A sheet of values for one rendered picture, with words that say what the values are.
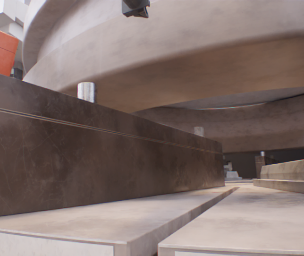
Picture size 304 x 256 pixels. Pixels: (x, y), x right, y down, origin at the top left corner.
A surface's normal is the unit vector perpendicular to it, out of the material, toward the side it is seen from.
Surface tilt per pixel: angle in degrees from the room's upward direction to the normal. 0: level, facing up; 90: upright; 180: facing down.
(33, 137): 90
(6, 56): 97
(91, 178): 90
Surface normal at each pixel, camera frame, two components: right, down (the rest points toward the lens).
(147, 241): 0.92, -0.10
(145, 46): -0.47, -0.14
